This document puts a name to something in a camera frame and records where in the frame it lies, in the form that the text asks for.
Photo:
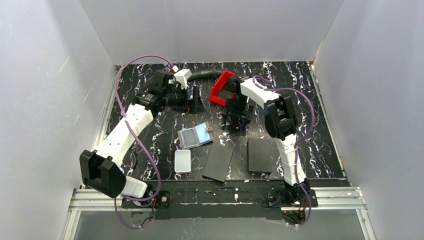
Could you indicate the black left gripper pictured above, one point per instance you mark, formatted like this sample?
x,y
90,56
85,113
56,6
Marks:
x,y
192,99

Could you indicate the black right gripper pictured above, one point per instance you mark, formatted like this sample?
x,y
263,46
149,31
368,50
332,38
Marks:
x,y
237,112

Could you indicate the red plastic tray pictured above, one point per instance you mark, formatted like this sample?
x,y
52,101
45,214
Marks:
x,y
220,90

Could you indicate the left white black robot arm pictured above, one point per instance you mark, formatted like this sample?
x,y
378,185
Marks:
x,y
100,167

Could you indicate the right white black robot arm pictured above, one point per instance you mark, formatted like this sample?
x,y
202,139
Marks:
x,y
280,119

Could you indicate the black card right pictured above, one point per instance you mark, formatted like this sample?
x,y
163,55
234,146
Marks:
x,y
259,156

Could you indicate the black card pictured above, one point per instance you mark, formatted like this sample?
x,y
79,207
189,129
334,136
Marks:
x,y
259,156
217,163

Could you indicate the black card left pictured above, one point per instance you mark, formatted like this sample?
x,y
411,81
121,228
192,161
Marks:
x,y
217,163

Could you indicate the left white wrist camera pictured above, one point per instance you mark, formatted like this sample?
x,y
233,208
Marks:
x,y
181,77

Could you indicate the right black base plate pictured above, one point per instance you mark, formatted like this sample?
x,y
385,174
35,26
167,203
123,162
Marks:
x,y
279,197

